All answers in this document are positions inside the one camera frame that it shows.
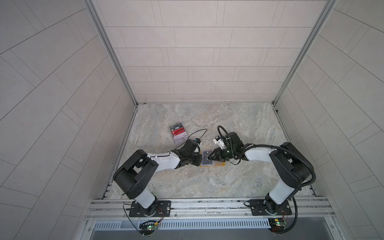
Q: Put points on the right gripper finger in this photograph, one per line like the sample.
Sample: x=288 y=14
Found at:
x=215 y=158
x=216 y=152

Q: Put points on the left green circuit board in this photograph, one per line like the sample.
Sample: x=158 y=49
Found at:
x=149 y=227

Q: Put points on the clear acrylic card box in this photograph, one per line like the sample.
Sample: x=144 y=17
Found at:
x=176 y=125

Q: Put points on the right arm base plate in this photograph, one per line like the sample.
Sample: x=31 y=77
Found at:
x=268 y=208

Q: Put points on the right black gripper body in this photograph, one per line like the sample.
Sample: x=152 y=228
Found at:
x=228 y=153

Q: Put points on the green circuit board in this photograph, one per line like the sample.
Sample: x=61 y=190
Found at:
x=277 y=225
x=149 y=227

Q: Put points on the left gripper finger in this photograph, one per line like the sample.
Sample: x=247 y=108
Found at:
x=198 y=157
x=198 y=163

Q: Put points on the yellow leather card holder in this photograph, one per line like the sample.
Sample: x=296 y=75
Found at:
x=218 y=164

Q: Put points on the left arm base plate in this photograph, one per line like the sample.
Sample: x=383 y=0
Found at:
x=156 y=210

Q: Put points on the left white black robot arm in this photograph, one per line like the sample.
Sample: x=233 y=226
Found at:
x=134 y=175

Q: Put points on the white pink card in box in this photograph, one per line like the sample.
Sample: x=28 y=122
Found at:
x=180 y=138

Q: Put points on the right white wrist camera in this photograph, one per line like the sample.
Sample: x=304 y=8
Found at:
x=220 y=142

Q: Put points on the aluminium mounting rail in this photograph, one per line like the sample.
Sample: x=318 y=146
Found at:
x=209 y=208

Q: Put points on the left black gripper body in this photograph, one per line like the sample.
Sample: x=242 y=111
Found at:
x=190 y=159

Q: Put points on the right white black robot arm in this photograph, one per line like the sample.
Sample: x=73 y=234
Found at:
x=294 y=170

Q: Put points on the red card in box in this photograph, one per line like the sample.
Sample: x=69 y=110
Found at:
x=177 y=131

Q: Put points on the white vent grille strip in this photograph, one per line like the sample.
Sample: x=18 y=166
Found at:
x=187 y=224

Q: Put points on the right green circuit board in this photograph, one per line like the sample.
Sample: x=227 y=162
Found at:
x=277 y=225

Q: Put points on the black VIP card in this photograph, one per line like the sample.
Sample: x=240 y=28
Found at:
x=205 y=161

